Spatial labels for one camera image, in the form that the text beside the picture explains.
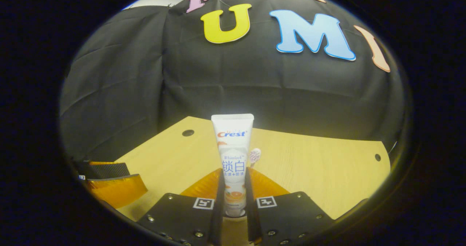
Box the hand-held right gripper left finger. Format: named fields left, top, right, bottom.
left=137, top=168, right=225, bottom=246

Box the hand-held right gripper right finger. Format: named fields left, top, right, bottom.
left=245, top=167, right=335, bottom=246

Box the pale pink toothbrush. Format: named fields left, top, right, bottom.
left=249, top=148, right=262, bottom=167

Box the white toothpaste tube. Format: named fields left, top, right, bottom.
left=211, top=114, right=254, bottom=217

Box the black backdrop cloth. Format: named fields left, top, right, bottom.
left=59, top=0, right=405, bottom=163

